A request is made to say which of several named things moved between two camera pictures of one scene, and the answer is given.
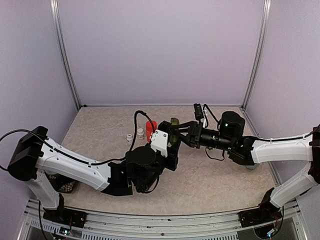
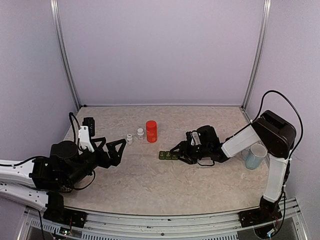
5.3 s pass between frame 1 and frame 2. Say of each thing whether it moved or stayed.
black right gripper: moved
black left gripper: moved
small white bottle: stayed
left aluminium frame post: stayed
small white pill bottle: stayed
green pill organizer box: moved
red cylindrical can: stayed
